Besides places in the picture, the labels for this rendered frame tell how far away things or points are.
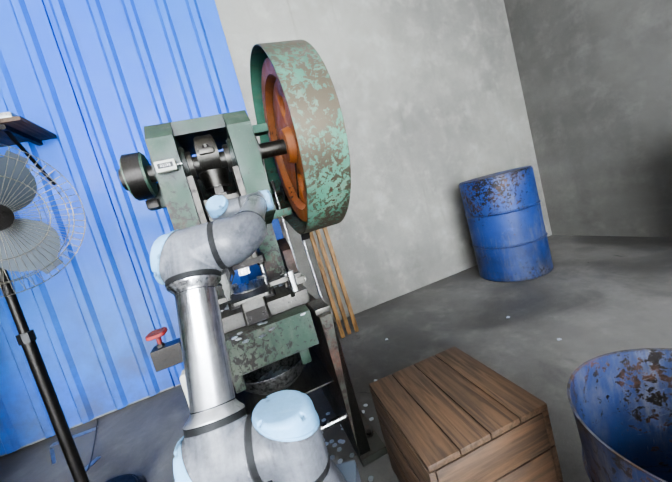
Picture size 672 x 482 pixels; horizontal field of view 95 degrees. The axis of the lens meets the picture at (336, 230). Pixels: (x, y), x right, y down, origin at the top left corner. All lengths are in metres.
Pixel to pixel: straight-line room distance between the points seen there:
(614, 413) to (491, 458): 0.33
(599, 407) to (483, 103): 3.12
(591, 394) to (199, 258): 1.00
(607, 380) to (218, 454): 0.92
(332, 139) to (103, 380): 2.37
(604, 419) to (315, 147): 1.10
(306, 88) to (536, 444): 1.26
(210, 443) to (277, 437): 0.12
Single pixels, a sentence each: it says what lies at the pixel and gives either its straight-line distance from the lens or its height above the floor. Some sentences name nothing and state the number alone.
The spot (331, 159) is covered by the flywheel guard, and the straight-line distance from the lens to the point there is 1.12.
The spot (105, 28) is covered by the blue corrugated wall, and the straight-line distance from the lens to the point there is 3.00.
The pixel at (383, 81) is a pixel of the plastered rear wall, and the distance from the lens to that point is 3.19.
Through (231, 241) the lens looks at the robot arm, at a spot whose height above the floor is 1.00.
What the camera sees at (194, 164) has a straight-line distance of 1.42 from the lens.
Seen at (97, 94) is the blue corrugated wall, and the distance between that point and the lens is 2.85.
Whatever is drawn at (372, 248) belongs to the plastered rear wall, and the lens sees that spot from 2.84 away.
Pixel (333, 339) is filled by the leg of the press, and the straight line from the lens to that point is 1.26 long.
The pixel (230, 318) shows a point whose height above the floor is 0.69.
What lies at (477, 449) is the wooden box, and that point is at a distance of 1.03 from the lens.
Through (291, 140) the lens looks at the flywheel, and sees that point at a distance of 1.42.
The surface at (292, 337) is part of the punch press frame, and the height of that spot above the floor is 0.56.
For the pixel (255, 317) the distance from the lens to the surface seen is 1.30.
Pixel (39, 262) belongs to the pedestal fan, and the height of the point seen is 1.11.
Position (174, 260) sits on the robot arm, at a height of 1.00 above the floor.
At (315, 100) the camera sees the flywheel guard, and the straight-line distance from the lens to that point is 1.13.
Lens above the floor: 1.03
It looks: 5 degrees down
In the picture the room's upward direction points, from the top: 15 degrees counter-clockwise
